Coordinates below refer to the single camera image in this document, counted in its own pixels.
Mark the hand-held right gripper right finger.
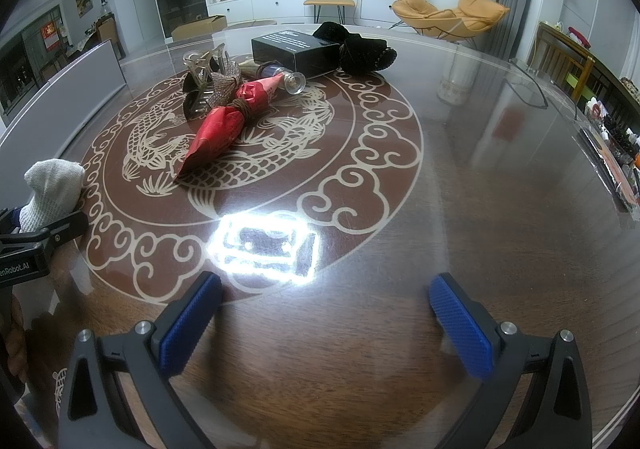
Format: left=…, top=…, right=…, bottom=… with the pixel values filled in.
left=429, top=272, right=593, bottom=449

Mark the clear amber hair claw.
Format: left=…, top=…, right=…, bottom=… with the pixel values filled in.
left=182, top=43, right=227, bottom=80

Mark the patterned wooden desktop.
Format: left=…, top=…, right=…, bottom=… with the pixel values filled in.
left=0, top=24, right=640, bottom=449

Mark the white television cabinet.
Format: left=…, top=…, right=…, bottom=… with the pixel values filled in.
left=207, top=0, right=401, bottom=28

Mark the person's left hand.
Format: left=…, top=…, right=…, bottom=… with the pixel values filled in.
left=0, top=299, right=27, bottom=395

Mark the rhinestone hair claw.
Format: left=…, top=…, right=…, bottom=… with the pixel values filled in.
left=182, top=60, right=242, bottom=121

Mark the dark wooden sideboard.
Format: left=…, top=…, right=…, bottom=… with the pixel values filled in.
left=592, top=49, right=640, bottom=130

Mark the red foil packet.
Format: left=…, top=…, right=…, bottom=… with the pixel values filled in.
left=175, top=76, right=281, bottom=180

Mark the colourful small clutter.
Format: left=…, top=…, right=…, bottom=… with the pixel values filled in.
left=580, top=94, right=640, bottom=216

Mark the black rectangular box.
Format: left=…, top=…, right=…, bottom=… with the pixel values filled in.
left=251, top=29, right=343, bottom=79

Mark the black velvet scrunchie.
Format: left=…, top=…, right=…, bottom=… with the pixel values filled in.
left=312, top=22, right=399, bottom=76

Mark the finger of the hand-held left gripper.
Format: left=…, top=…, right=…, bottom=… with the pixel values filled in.
left=0, top=206, right=23, bottom=234
left=0, top=210, right=89, bottom=255

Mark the white sock with orange band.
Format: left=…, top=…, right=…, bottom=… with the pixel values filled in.
left=19, top=158, right=87, bottom=234

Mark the orange lounge chair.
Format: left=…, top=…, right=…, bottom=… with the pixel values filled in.
left=391, top=0, right=511, bottom=44

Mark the red wall calendar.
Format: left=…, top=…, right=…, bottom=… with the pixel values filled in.
left=40, top=22, right=60, bottom=52

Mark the wooden slatted chair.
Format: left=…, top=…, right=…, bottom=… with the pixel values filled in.
left=532, top=22, right=596, bottom=102

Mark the wooden bench with black legs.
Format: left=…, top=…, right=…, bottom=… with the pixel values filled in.
left=304, top=0, right=356, bottom=25

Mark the brown cardboard box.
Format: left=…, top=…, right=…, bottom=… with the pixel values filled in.
left=171, top=15, right=227, bottom=41

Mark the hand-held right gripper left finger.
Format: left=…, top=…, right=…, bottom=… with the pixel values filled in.
left=59, top=271, right=223, bottom=449

